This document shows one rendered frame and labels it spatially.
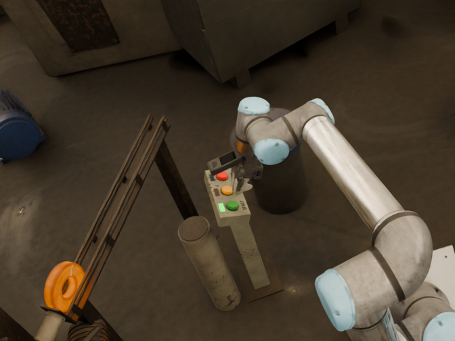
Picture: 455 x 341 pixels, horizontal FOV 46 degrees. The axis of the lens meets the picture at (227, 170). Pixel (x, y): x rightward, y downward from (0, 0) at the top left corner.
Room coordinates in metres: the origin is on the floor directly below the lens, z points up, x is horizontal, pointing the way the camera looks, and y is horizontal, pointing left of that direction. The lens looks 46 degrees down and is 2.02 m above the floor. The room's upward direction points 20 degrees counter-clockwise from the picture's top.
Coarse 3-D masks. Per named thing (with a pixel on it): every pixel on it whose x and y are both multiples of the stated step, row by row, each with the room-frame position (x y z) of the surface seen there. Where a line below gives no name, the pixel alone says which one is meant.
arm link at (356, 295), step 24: (360, 264) 0.55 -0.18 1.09; (384, 264) 0.53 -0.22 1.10; (336, 288) 0.52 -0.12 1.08; (360, 288) 0.51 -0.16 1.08; (384, 288) 0.49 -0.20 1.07; (336, 312) 0.49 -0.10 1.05; (360, 312) 0.48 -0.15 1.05; (384, 312) 0.50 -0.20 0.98; (360, 336) 0.51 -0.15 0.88; (384, 336) 0.51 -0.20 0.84
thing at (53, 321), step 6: (48, 312) 0.98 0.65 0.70; (54, 312) 0.98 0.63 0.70; (48, 318) 0.96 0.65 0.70; (54, 318) 0.96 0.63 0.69; (60, 318) 0.96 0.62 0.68; (42, 324) 0.95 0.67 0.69; (48, 324) 0.94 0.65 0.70; (54, 324) 0.94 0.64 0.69; (60, 324) 0.95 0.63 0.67; (42, 330) 0.93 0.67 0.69; (48, 330) 0.93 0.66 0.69; (54, 330) 0.93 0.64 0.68; (36, 336) 0.92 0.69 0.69; (42, 336) 0.91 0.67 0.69; (48, 336) 0.91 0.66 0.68; (54, 336) 0.92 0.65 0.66
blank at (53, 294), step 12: (60, 264) 1.09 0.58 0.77; (72, 264) 1.09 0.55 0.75; (48, 276) 1.05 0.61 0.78; (60, 276) 1.04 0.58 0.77; (72, 276) 1.07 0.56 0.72; (48, 288) 1.01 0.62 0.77; (60, 288) 1.02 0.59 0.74; (72, 288) 1.06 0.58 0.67; (48, 300) 0.99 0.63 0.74; (60, 300) 1.00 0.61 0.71
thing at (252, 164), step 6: (246, 156) 1.18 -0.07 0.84; (252, 156) 1.18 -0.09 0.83; (246, 162) 1.21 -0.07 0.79; (252, 162) 1.21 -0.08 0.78; (258, 162) 1.20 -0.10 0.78; (234, 168) 1.22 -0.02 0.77; (240, 168) 1.19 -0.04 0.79; (246, 168) 1.18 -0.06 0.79; (252, 168) 1.18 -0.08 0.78; (258, 168) 1.18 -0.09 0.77; (234, 174) 1.22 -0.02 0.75; (246, 174) 1.20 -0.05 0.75; (252, 174) 1.20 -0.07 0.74; (258, 174) 1.19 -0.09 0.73
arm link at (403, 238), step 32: (288, 128) 1.08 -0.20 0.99; (320, 128) 1.00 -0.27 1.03; (320, 160) 0.92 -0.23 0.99; (352, 160) 0.84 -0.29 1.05; (352, 192) 0.75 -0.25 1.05; (384, 192) 0.71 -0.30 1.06; (384, 224) 0.62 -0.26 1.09; (416, 224) 0.59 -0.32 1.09; (384, 256) 0.54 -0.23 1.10; (416, 256) 0.52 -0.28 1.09; (416, 288) 0.49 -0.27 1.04
